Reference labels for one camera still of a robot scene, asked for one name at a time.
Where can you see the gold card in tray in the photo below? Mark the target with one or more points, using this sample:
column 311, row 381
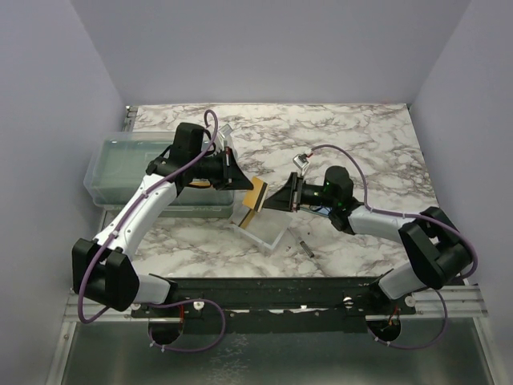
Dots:
column 247, row 219

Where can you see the small metal cylinder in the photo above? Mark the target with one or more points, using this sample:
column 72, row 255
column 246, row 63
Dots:
column 306, row 248

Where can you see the clear plastic storage box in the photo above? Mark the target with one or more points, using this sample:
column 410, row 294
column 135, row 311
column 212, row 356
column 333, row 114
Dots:
column 116, row 170

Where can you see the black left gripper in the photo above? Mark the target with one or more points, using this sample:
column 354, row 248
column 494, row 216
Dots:
column 232, row 176

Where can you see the aluminium extrusion rail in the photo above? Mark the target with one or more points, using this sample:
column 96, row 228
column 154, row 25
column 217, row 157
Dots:
column 460, row 302

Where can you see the green leather card holder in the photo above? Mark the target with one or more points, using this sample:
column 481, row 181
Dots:
column 317, row 210

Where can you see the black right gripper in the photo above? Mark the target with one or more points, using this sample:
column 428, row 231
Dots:
column 288, row 197

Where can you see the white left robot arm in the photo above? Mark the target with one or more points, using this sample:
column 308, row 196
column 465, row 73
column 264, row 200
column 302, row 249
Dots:
column 101, row 267

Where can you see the clear small plastic tray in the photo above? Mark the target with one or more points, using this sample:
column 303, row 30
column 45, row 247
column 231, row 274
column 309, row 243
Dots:
column 265, row 230

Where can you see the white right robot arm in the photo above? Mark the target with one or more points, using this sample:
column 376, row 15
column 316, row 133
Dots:
column 435, row 251

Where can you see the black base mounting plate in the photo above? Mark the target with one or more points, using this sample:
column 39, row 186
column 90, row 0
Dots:
column 270, row 305

